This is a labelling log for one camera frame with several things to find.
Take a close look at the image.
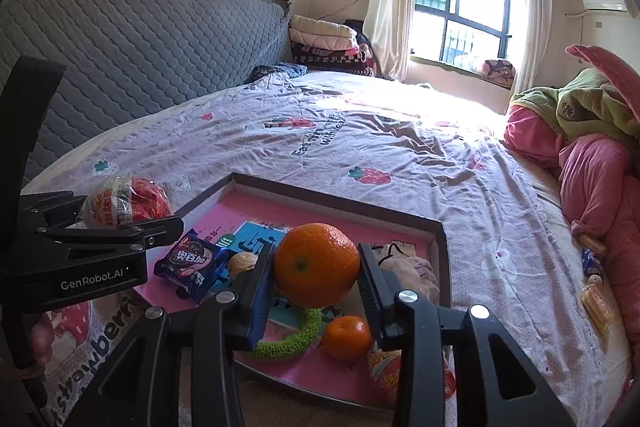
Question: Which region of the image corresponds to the grey cardboard box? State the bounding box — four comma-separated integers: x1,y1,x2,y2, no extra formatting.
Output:
132,172,452,410

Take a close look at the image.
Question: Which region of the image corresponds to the red jelly cup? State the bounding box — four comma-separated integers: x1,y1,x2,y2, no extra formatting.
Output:
367,341,458,408
80,175,173,230

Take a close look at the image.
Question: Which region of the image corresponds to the white air conditioner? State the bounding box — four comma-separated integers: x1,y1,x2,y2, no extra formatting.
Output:
581,0,628,12

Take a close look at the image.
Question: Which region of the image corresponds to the pink quilted pad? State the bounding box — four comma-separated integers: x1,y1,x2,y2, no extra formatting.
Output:
565,44,640,128

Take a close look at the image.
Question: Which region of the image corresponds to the blue cookie packet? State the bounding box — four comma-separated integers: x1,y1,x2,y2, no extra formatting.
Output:
153,228,231,304

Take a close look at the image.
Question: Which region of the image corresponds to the grey quilted headboard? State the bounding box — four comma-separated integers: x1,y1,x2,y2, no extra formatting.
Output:
0,0,293,188

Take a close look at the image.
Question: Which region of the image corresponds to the white pouch with black string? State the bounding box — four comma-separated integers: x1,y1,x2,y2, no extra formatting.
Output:
370,243,441,305

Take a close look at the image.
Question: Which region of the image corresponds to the walnut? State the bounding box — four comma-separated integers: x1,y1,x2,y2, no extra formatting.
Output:
228,252,260,280

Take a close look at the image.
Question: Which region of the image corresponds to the green fuzzy ring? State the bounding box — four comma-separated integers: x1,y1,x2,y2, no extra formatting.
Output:
240,304,323,360

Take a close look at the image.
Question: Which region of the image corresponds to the pink and blue book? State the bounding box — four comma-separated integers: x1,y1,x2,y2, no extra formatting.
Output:
135,192,436,403

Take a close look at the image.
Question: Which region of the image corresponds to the patterned windowsill cushion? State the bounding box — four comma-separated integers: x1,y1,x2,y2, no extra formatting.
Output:
482,57,516,80

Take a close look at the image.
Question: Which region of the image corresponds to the black bundle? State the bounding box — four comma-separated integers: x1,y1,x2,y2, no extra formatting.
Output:
345,19,373,52

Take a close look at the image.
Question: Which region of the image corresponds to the cream folded blanket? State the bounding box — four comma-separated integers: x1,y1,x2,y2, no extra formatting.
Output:
290,14,358,38

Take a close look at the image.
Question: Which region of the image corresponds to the pink folded blanket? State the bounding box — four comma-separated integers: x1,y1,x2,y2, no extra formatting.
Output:
291,32,358,52

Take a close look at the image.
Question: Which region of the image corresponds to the person's left hand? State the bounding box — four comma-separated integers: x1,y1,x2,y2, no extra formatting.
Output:
29,313,55,370

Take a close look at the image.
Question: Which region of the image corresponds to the tan snack packet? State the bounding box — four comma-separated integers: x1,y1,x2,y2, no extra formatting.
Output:
574,232,608,258

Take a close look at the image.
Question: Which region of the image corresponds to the yellow snack packet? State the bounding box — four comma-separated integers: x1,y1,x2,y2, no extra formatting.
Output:
580,277,613,338

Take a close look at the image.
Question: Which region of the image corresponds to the orange mandarin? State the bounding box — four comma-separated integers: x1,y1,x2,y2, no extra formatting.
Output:
321,315,373,362
273,222,361,309

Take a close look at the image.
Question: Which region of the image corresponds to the green blanket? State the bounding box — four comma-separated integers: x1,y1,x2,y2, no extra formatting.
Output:
510,68,640,152

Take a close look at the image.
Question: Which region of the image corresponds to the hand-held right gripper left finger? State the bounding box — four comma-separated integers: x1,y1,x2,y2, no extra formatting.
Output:
65,239,278,427

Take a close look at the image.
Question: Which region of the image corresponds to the blue snack packet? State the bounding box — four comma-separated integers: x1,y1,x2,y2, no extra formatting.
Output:
581,248,603,280

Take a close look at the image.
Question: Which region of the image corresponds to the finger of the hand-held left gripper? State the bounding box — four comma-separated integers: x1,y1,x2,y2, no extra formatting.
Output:
19,190,89,229
35,216,184,254

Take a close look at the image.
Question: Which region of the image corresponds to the dark patterned folded blanket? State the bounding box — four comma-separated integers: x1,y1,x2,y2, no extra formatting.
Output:
292,46,376,78

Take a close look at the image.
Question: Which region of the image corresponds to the dark blue patterned cloth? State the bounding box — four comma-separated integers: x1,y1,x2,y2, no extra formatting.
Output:
250,63,307,82

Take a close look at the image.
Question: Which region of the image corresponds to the pink quilt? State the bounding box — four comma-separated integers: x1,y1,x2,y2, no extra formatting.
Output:
502,104,640,358

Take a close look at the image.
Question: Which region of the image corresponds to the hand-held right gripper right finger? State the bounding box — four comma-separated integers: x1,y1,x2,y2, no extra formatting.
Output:
356,243,576,427

